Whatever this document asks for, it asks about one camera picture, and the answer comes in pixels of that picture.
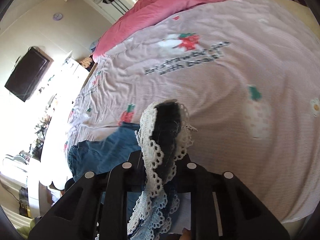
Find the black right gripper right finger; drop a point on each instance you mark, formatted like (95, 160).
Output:
(222, 206)

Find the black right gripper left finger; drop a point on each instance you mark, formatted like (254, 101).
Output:
(96, 205)

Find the blue denim pants lace trim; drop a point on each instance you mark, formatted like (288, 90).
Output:
(163, 136)

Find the white dresser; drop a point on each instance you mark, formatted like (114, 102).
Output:
(51, 167)

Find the pink strawberry print bedsheet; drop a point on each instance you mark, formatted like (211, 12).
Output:
(248, 73)

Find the black wall television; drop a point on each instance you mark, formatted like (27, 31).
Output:
(28, 72)

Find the purple wall clock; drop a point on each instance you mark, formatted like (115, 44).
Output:
(57, 16)

